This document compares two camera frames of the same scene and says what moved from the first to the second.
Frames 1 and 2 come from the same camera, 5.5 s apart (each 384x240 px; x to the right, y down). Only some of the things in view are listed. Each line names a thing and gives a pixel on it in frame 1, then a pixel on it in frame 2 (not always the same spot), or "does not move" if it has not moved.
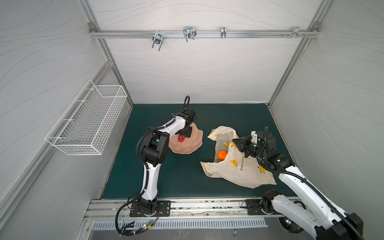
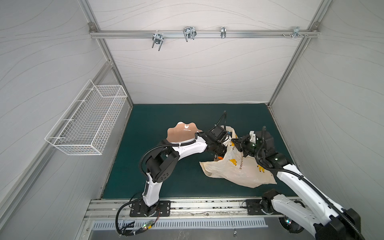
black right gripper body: [240, 144] does not move
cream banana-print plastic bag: [232, 164] does not move
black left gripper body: [186, 132] to [219, 149]
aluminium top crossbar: [119, 33] does not move
